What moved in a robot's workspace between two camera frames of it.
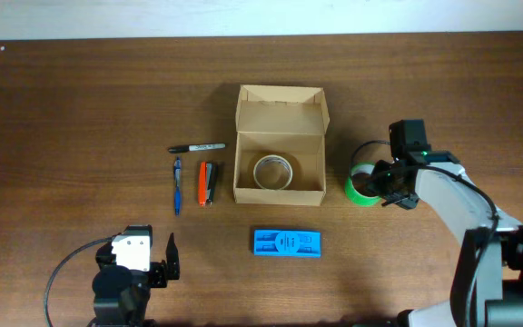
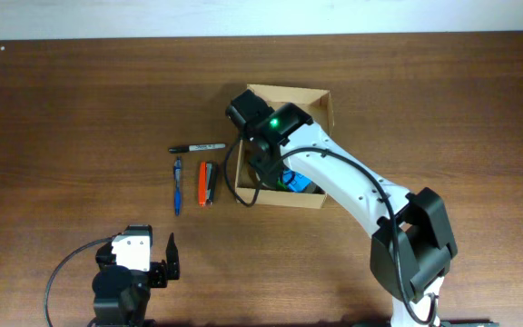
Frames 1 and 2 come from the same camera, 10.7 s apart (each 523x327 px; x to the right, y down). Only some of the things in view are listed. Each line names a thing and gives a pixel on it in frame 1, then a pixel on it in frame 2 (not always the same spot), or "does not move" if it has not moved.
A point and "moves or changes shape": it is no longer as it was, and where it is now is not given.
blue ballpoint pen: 177,191 does not move
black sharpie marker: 197,147 does not move
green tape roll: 360,167 moves or changes shape
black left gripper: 159,271 does not move
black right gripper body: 398,198 -> 265,168
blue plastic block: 283,242 -> 295,181
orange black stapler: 205,183 does not move
